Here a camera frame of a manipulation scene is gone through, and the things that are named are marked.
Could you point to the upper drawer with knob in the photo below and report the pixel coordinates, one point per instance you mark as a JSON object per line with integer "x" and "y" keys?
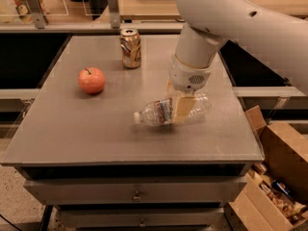
{"x": 135, "y": 190}

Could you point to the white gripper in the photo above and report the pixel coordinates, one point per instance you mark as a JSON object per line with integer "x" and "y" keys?
{"x": 187, "y": 78}

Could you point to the metal bracket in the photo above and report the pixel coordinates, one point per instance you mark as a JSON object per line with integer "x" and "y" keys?
{"x": 39, "y": 18}
{"x": 114, "y": 14}

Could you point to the clear plastic water bottle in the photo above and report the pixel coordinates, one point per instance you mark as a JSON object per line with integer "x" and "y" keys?
{"x": 160, "y": 112}

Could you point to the open cardboard box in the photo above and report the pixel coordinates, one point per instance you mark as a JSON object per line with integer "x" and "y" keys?
{"x": 286, "y": 158}

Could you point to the red apple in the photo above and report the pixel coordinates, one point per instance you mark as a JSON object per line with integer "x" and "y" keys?
{"x": 91, "y": 80}

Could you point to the snack packets in box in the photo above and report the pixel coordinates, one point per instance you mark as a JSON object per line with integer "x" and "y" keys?
{"x": 292, "y": 210}

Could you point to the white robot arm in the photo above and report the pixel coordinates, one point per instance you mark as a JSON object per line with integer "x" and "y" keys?
{"x": 277, "y": 40}

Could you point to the lower drawer with knob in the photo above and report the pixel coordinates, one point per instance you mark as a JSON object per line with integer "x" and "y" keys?
{"x": 140, "y": 218}

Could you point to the middle metal bracket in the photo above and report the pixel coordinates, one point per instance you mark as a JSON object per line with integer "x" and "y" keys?
{"x": 114, "y": 14}

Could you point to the blue pepsi can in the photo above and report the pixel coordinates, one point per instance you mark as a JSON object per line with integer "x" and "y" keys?
{"x": 281, "y": 187}

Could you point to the grey drawer cabinet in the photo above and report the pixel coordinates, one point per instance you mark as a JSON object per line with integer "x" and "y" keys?
{"x": 69, "y": 134}

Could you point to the drawer with knob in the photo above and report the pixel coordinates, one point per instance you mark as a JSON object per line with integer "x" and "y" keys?
{"x": 135, "y": 190}
{"x": 140, "y": 218}

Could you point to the orange soda can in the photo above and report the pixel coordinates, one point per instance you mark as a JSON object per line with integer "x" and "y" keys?
{"x": 130, "y": 42}

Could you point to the left metal bracket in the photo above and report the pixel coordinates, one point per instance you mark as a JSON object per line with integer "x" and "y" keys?
{"x": 39, "y": 18}

